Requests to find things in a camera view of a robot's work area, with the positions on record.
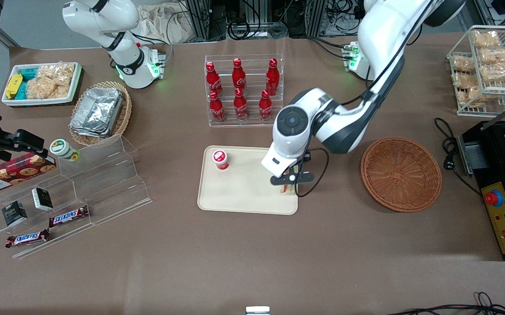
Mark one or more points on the triangular sandwich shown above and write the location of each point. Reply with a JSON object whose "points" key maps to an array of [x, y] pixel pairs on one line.
{"points": [[289, 190]]}

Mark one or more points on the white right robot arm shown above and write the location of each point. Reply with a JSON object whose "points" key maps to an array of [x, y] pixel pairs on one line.
{"points": [[125, 57]]}

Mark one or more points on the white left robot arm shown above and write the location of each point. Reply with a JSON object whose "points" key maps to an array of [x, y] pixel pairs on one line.
{"points": [[383, 35]]}

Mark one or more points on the white rectangular snack tray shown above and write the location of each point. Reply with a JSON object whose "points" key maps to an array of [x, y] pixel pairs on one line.
{"points": [[38, 101]]}

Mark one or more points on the beige plastic tray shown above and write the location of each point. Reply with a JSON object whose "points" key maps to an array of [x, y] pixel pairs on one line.
{"points": [[243, 192]]}

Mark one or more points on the oval light wicker basket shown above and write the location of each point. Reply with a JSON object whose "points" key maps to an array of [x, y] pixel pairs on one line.
{"points": [[123, 118]]}

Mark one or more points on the round brown wicker basket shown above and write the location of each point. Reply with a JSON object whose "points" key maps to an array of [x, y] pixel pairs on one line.
{"points": [[401, 175]]}

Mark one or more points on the red tartan cookie box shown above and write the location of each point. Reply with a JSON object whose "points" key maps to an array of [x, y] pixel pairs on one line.
{"points": [[14, 173]]}

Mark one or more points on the green lidded white cup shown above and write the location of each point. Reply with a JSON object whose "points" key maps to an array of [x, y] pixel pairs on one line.
{"points": [[62, 148]]}

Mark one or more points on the teal snack packet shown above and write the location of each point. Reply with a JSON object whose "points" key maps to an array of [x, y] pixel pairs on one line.
{"points": [[28, 73], [22, 90]]}

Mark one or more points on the clear rice cracker bag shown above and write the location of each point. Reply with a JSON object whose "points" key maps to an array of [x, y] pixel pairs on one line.
{"points": [[60, 73], [44, 89]]}

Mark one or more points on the yellow snack packet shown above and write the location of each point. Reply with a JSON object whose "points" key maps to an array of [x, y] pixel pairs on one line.
{"points": [[14, 85]]}

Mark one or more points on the small black box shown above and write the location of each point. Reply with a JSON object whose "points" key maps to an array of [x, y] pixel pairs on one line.
{"points": [[14, 214], [42, 199]]}

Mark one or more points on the clear acrylic bottle rack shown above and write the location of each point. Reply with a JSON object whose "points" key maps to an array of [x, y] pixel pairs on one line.
{"points": [[252, 122]]}

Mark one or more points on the red lidded cup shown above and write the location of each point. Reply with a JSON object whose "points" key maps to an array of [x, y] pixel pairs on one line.
{"points": [[220, 159]]}

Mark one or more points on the red cola bottle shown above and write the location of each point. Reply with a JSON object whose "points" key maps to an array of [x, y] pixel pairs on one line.
{"points": [[217, 109], [238, 76], [272, 78], [213, 81], [265, 107], [240, 107]]}

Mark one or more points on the stacked foil trays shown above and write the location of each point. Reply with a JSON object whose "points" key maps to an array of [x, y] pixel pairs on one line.
{"points": [[97, 111]]}

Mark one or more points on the Snickers chocolate bar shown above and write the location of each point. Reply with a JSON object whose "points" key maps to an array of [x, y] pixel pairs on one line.
{"points": [[27, 238], [68, 216]]}

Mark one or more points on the clear acrylic stepped shelf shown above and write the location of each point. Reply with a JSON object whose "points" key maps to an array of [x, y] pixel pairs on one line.
{"points": [[108, 183]]}

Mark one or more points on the beige cloth bag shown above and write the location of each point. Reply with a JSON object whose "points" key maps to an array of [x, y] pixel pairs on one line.
{"points": [[165, 26]]}

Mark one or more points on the clear bag of pastries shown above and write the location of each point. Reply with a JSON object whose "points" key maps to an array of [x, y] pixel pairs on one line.
{"points": [[496, 56], [463, 64], [465, 80], [473, 96], [486, 39], [499, 72]]}

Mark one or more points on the red emergency stop button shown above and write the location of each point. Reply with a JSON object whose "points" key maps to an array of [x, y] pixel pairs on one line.
{"points": [[494, 198]]}

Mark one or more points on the aluminium frame rack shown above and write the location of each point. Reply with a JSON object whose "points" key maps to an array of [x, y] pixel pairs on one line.
{"points": [[200, 19]]}

